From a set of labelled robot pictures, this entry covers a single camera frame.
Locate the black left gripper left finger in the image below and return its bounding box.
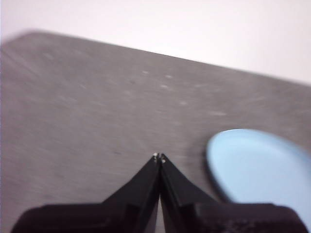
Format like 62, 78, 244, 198
11, 152, 160, 233

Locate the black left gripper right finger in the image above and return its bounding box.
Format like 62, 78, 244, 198
159, 152, 310, 233

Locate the light blue round plate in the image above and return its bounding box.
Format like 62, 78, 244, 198
205, 128, 311, 225

